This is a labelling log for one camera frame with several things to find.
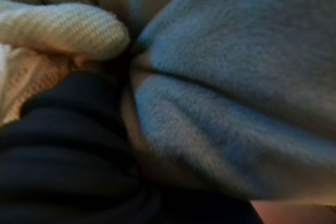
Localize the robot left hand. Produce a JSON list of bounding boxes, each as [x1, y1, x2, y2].
[[0, 70, 263, 224]]

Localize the white fringed cushion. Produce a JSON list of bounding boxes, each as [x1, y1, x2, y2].
[[0, 0, 132, 127]]

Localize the grey fabric armchair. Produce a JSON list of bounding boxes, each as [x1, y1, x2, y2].
[[99, 0, 336, 206]]

